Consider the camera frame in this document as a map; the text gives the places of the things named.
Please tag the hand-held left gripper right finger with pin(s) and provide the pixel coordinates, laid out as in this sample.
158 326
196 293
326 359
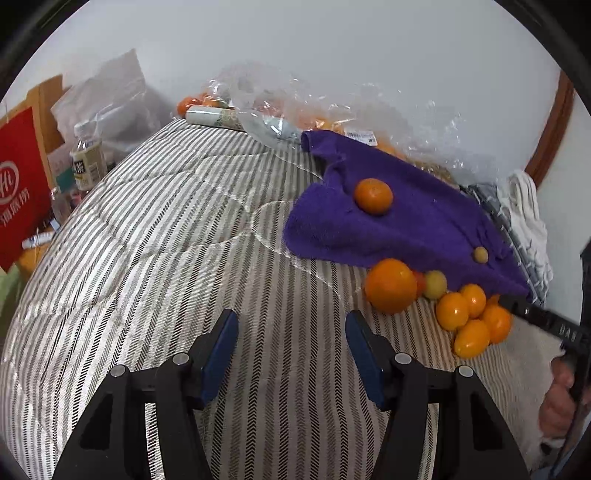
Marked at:
364 360

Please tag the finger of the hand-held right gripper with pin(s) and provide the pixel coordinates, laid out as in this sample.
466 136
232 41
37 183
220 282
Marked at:
526 310

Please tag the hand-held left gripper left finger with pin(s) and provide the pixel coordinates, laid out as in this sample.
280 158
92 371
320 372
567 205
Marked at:
220 355

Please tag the small glossy tangerine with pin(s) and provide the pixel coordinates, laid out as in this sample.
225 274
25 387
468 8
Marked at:
476 297
472 340
498 325
452 311

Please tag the small olive-yellow cherry tomato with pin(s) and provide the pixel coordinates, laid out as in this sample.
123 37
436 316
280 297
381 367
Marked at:
480 255

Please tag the large orange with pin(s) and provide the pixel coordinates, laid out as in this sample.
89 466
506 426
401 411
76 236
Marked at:
390 288

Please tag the yellow-green cherry tomato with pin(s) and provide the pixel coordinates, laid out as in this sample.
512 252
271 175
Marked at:
436 284

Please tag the small red cherry tomato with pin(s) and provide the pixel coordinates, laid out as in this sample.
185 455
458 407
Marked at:
420 284

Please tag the purple towel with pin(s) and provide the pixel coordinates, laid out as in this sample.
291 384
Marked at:
415 226

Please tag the dimpled orange mandarin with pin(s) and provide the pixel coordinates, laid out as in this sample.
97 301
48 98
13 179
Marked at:
373 196

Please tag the person's right hand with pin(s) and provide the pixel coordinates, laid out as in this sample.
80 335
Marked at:
556 406

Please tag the beige bed sheet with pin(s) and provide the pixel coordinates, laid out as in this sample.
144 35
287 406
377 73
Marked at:
526 369

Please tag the grey striped cloth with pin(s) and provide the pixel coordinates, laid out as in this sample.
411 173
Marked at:
517 251

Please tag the white knitted cloth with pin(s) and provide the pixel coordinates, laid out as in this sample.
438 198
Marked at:
526 207

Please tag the pile of tan longans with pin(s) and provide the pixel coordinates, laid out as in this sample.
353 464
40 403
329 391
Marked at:
438 173

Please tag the small clear plastic bottle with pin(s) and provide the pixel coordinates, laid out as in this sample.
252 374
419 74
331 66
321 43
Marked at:
61 205

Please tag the green cloth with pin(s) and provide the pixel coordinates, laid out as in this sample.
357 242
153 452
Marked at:
9 290

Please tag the grey plastic packet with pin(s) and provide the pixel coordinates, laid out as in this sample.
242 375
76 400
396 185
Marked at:
272 128

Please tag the rolled printed paper tube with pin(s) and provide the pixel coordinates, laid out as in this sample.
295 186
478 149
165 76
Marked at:
207 115

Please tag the pile of bagged oranges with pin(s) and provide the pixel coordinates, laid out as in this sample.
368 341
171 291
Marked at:
318 121

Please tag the red paper bag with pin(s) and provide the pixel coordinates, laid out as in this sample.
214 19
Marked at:
23 184

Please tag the crumpled clear plastic bag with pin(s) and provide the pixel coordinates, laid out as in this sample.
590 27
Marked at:
277 92

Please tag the translucent white plastic bag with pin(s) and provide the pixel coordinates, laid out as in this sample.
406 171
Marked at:
106 106

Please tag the cardboard box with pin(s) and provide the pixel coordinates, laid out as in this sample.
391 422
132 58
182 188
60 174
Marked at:
44 101

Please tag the brown wooden curved frame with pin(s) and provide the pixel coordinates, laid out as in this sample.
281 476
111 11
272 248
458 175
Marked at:
554 129

